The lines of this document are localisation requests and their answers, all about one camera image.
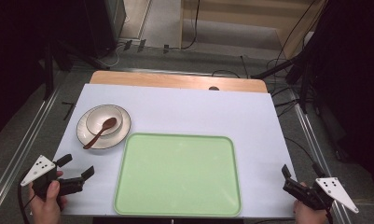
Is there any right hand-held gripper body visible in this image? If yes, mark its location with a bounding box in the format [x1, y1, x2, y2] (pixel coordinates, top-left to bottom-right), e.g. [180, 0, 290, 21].
[282, 176, 360, 215]

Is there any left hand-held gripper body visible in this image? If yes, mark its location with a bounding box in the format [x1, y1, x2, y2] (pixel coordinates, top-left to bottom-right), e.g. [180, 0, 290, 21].
[20, 154, 86, 201]

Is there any person's right hand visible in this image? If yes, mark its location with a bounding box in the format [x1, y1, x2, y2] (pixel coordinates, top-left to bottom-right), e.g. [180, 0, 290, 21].
[292, 181, 329, 224]

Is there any person's left hand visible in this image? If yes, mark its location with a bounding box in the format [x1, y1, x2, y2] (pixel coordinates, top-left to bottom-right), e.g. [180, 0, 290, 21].
[28, 170, 68, 224]

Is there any white plate with dark rim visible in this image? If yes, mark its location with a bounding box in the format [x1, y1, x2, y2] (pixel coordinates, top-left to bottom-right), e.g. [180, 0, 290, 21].
[76, 104, 132, 150]

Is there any white bowl with dark rim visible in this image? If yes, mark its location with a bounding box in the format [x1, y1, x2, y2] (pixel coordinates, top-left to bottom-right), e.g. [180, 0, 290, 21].
[85, 105, 124, 137]

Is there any brown wooden spoon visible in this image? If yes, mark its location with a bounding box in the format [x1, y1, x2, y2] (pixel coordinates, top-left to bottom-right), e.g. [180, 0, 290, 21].
[82, 117, 118, 150]

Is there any black metal stand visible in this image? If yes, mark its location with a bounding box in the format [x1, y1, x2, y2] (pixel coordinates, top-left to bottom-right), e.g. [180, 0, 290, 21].
[41, 36, 112, 101]
[250, 52, 316, 115]

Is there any light green plastic tray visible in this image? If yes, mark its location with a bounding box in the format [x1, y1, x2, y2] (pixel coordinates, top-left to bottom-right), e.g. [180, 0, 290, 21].
[113, 132, 242, 217]

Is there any dark curtain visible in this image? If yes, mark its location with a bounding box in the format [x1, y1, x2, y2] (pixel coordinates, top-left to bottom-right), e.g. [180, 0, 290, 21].
[302, 0, 374, 200]
[0, 0, 86, 144]

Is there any white table cover sheet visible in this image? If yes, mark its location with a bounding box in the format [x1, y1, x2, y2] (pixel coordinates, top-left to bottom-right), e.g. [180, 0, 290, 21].
[52, 82, 298, 219]

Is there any black cabinet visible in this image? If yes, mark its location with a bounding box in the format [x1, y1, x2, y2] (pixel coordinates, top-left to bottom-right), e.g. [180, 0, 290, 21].
[81, 0, 127, 59]

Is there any aluminium floor rail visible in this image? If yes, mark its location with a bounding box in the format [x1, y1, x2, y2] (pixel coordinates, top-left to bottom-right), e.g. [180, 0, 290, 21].
[291, 99, 355, 224]
[0, 83, 62, 208]

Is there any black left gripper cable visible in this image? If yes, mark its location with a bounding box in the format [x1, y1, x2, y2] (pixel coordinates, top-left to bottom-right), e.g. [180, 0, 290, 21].
[17, 178, 37, 224]

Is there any black floor cable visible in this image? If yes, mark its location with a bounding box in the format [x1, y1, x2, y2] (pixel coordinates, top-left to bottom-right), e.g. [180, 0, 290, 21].
[267, 0, 319, 76]
[174, 0, 201, 51]

